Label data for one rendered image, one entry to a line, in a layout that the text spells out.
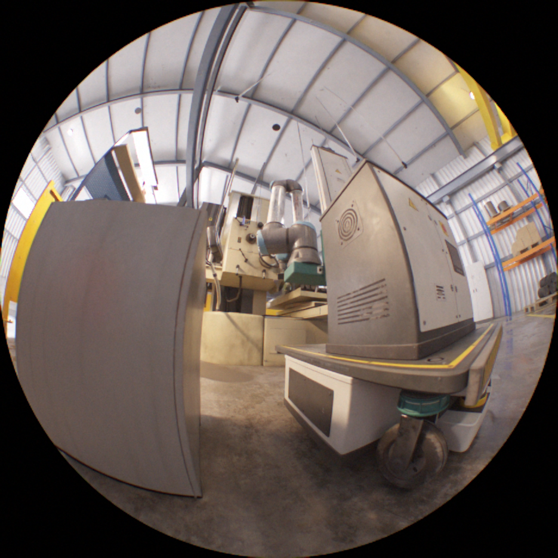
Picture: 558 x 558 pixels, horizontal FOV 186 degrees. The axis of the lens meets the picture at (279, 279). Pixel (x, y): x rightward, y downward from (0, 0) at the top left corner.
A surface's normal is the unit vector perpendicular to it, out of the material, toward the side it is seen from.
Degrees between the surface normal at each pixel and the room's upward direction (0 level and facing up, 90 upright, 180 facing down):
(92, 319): 90
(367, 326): 90
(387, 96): 169
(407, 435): 90
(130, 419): 90
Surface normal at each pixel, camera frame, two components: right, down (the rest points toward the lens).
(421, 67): -0.20, 0.90
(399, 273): -0.97, -0.11
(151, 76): 0.15, 0.96
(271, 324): 0.39, -0.29
